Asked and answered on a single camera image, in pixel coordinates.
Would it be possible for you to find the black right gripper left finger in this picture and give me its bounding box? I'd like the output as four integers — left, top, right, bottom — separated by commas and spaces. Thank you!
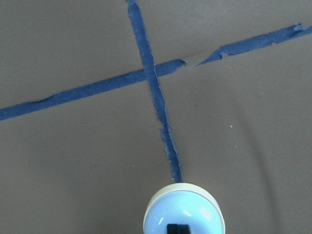
167, 224, 179, 234

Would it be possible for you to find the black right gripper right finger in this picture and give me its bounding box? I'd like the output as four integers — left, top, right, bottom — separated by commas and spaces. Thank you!
178, 224, 191, 234

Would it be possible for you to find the light blue white bell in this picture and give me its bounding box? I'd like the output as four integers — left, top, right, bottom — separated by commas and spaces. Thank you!
143, 183, 226, 234

